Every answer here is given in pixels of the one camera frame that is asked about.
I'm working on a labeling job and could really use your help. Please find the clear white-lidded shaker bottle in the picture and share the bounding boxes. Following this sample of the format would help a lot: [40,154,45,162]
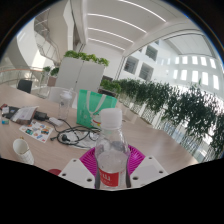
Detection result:
[57,88,74,121]

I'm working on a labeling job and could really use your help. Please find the green hedge along railing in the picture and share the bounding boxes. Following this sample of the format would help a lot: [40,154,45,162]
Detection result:
[99,78,224,159]

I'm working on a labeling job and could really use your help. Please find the white cabinet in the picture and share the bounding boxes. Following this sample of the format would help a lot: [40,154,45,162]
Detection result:
[54,57,106,98]

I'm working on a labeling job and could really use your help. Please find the colourful sticker sheet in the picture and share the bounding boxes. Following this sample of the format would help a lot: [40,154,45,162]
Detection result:
[19,119,55,144]

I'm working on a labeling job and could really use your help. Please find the white grid-patterned cup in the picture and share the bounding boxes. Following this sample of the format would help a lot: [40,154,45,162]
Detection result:
[12,137,35,166]

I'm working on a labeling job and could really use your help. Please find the flat round red coaster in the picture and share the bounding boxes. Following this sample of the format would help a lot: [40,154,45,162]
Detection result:
[47,168,62,176]

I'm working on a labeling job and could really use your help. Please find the clear red-labelled water bottle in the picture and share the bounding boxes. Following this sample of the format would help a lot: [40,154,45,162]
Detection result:
[94,107,132,191]

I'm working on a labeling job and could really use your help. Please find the tangled black cables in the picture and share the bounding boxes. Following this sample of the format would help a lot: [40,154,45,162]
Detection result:
[49,119,101,148]

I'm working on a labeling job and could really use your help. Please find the black office chair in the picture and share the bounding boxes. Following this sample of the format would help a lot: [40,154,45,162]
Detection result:
[16,78,34,94]

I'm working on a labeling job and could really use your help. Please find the dark flat notebook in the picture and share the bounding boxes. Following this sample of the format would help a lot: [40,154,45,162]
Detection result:
[1,105,21,120]

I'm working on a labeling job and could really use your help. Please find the white charger block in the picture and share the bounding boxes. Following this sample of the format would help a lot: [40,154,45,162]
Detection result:
[47,116,64,127]

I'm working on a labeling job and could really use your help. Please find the long ceiling lights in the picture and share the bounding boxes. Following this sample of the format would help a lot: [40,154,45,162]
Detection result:
[87,0,167,51]

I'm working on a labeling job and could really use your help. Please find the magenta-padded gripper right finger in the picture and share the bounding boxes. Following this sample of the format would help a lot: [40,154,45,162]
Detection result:
[125,145,169,189]

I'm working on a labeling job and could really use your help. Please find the potted plants beside cabinet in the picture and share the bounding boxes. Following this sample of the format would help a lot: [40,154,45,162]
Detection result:
[41,65,60,78]

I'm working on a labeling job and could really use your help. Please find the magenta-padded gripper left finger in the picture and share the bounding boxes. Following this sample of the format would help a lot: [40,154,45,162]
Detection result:
[58,146,98,190]

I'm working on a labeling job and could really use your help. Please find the black flat device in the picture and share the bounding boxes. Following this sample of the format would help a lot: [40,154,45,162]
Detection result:
[33,111,50,122]

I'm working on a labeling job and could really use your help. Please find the white propped booklet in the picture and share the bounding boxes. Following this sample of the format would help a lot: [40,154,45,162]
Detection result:
[11,105,40,125]

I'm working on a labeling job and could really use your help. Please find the white chair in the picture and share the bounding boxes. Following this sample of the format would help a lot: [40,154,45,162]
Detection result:
[46,86,78,104]

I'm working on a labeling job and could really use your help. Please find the green cat-print tote bag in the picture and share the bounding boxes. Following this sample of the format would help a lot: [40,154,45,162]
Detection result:
[76,89,118,130]

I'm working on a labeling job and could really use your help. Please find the green plants atop cabinet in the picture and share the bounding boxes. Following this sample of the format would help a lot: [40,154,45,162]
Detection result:
[63,49,110,67]

